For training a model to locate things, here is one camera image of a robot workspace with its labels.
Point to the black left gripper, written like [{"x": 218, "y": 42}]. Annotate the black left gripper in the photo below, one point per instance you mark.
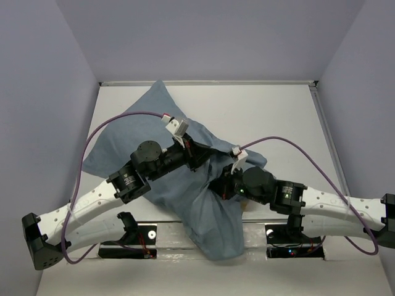
[{"x": 195, "y": 154}]

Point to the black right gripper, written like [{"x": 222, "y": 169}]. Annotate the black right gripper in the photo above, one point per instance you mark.
[{"x": 222, "y": 185}]

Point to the blue-grey fabric pillowcase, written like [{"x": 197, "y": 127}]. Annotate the blue-grey fabric pillowcase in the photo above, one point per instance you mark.
[{"x": 213, "y": 224}]

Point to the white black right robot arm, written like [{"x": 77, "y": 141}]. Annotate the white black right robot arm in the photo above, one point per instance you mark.
[{"x": 310, "y": 212}]

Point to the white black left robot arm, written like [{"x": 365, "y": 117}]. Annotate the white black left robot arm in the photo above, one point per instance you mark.
[{"x": 70, "y": 227}]

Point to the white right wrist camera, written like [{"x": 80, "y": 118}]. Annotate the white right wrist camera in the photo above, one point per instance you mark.
[{"x": 240, "y": 156}]

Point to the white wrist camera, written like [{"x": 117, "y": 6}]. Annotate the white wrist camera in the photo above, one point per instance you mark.
[
  {"x": 240, "y": 156},
  {"x": 176, "y": 126}
]

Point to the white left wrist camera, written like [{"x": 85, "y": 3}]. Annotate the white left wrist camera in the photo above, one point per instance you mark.
[{"x": 176, "y": 126}]

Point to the aluminium front table rail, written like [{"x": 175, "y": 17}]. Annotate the aluminium front table rail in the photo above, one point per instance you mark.
[{"x": 275, "y": 220}]

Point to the aluminium table rail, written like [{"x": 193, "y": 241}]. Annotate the aluminium table rail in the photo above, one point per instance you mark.
[
  {"x": 208, "y": 82},
  {"x": 328, "y": 137},
  {"x": 275, "y": 220}
]

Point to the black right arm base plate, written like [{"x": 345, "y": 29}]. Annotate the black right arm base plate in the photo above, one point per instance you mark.
[{"x": 287, "y": 240}]

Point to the aluminium right table rail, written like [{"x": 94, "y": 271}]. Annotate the aluminium right table rail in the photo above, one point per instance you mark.
[{"x": 328, "y": 137}]

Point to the aluminium back table rail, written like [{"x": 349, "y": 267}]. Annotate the aluminium back table rail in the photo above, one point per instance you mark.
[{"x": 208, "y": 82}]

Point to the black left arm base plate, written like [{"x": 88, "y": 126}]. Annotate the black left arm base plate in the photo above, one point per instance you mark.
[{"x": 138, "y": 241}]

